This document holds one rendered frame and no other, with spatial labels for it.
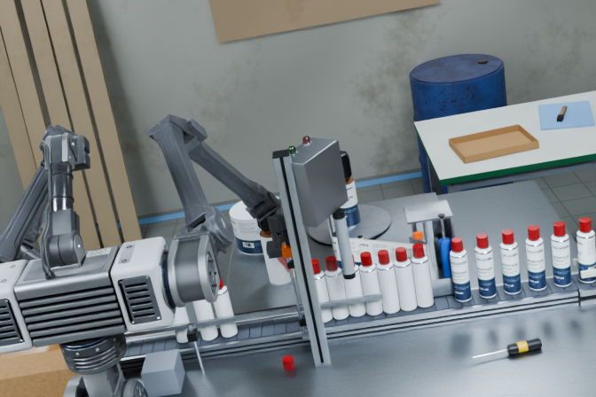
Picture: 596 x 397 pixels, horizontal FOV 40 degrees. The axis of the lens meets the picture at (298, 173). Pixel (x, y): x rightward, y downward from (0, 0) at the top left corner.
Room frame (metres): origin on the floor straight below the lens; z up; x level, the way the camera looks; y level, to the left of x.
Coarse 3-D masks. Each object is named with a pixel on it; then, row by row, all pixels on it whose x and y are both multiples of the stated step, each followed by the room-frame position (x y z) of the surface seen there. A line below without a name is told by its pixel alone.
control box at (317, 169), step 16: (320, 144) 2.05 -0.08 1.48; (336, 144) 2.06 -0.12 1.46; (304, 160) 1.96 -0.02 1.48; (320, 160) 2.00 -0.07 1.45; (336, 160) 2.05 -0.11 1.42; (304, 176) 1.95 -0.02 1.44; (320, 176) 1.99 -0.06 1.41; (336, 176) 2.04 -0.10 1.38; (304, 192) 1.95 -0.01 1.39; (320, 192) 1.98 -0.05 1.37; (336, 192) 2.03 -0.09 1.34; (304, 208) 1.96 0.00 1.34; (320, 208) 1.97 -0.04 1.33; (336, 208) 2.02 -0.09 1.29; (304, 224) 1.97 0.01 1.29
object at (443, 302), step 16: (496, 288) 2.11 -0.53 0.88; (528, 288) 2.08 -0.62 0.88; (560, 288) 2.05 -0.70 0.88; (576, 288) 2.03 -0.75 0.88; (448, 304) 2.09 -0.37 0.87; (464, 304) 2.06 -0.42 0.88; (480, 304) 2.05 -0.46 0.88; (272, 320) 2.18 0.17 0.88; (288, 320) 2.16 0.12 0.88; (352, 320) 2.09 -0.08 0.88; (368, 320) 2.08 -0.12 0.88; (240, 336) 2.12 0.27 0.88; (256, 336) 2.11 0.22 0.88; (128, 352) 2.16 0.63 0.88; (144, 352) 2.14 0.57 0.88
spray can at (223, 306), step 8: (224, 288) 2.14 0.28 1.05; (224, 296) 2.13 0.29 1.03; (216, 304) 2.13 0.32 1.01; (224, 304) 2.12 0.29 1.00; (216, 312) 2.13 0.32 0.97; (224, 312) 2.12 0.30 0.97; (232, 312) 2.14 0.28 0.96; (224, 328) 2.12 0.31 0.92; (232, 328) 2.13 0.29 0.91; (224, 336) 2.13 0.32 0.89; (232, 336) 2.12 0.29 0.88
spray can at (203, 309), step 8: (200, 304) 2.13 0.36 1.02; (208, 304) 2.14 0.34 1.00; (200, 312) 2.13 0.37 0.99; (208, 312) 2.13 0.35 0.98; (200, 320) 2.13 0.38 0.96; (200, 328) 2.13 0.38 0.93; (208, 328) 2.13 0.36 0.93; (216, 328) 2.15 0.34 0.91; (208, 336) 2.13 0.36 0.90; (216, 336) 2.14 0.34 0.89
